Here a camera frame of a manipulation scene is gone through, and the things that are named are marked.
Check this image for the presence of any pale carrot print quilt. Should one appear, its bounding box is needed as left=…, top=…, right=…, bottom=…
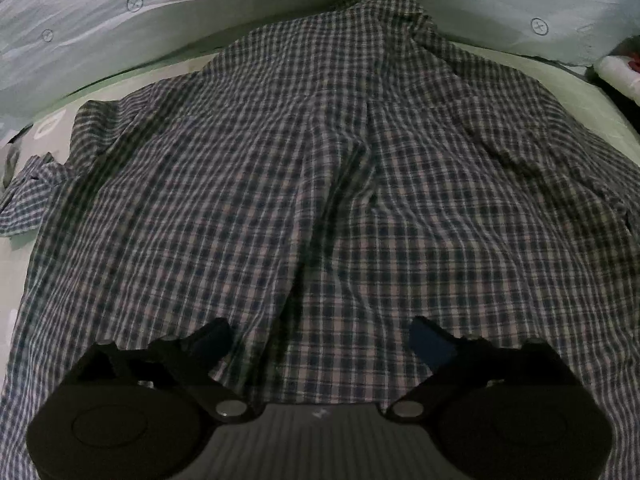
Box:
left=0, top=0, right=640, bottom=131

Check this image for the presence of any white folded garment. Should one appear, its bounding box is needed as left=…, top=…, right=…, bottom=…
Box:
left=594, top=52, right=640, bottom=103

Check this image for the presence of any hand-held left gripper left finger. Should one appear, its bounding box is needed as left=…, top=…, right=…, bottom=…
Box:
left=75, top=317, right=251, bottom=423

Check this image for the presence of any blue white plaid shirt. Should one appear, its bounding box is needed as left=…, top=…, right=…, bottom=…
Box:
left=0, top=0, right=640, bottom=480

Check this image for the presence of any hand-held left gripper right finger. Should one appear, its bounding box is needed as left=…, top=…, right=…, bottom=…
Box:
left=385, top=315, right=576, bottom=423

